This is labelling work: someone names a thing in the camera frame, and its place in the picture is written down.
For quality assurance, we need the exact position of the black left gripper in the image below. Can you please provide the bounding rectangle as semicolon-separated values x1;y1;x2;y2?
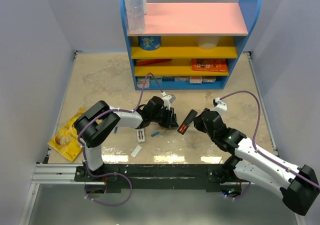
150;106;179;129

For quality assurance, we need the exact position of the black remote control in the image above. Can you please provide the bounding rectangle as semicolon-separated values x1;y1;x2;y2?
177;109;198;135

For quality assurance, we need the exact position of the white remote control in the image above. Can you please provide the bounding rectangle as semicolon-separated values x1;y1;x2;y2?
136;128;146;143

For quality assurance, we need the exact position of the white battery cover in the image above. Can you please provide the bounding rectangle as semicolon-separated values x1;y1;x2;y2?
131;145;142;158

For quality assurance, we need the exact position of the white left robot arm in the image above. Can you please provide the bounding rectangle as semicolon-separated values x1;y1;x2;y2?
73;94;179;181

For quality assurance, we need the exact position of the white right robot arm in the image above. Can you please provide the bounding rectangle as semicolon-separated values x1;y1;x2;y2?
193;109;320;216

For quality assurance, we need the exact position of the white tissue pack right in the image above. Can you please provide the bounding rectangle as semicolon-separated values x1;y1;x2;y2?
202;76;216;83

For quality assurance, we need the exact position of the red tissue pack right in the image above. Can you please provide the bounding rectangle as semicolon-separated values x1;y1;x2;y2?
189;76;203;84

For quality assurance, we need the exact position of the blue tissue pack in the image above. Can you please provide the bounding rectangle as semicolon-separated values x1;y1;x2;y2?
162;76;175;82

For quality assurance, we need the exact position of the green tissue pack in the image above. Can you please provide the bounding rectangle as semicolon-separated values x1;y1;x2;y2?
150;76;163;83

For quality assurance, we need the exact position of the red white tissue pack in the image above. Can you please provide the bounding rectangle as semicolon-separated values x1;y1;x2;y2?
136;77;150;89

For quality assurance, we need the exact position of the orange box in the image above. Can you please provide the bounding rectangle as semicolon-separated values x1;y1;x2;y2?
190;58;228;73

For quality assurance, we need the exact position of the red flat book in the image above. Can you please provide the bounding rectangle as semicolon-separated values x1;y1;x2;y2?
136;58;172;67

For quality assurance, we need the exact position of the blue shelf unit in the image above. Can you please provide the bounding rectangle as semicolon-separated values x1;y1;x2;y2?
119;0;262;90

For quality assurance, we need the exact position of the blue cartoon can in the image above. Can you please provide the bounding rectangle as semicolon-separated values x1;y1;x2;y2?
138;36;162;51

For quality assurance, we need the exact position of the yellow chips bag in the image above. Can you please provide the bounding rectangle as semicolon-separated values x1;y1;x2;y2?
48;107;85;162

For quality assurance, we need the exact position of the clear plastic bottle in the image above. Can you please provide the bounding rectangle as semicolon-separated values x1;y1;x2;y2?
124;0;145;35

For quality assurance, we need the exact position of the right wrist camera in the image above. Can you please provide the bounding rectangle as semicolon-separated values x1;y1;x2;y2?
211;97;228;116

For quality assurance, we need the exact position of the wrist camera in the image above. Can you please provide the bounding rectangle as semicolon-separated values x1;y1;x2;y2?
161;91;176;110
211;97;228;116

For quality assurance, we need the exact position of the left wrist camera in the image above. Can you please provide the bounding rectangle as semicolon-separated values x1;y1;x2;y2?
161;91;176;110

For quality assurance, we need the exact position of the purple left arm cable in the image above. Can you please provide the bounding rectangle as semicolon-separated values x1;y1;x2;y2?
77;72;166;178

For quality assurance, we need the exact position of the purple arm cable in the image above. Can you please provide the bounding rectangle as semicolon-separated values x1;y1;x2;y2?
77;72;166;178
219;90;320;190

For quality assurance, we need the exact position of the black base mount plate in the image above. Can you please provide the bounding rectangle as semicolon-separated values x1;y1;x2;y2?
74;164;240;193

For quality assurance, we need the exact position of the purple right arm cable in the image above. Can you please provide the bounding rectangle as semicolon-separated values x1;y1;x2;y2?
219;90;320;190

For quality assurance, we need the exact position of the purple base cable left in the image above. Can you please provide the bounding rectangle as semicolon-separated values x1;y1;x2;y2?
84;172;133;207

